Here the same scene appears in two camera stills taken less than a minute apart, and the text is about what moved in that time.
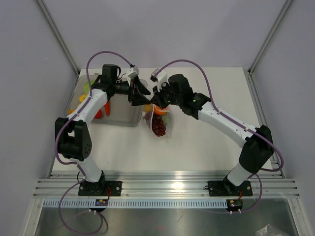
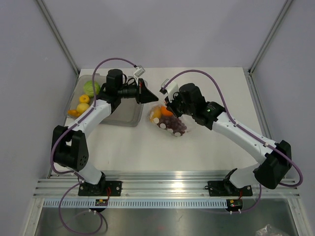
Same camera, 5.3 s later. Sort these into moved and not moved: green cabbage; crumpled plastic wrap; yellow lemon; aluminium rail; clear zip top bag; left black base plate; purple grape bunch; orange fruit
Moved: orange fruit; clear zip top bag; purple grape bunch; yellow lemon
Not moved: green cabbage; aluminium rail; left black base plate; crumpled plastic wrap
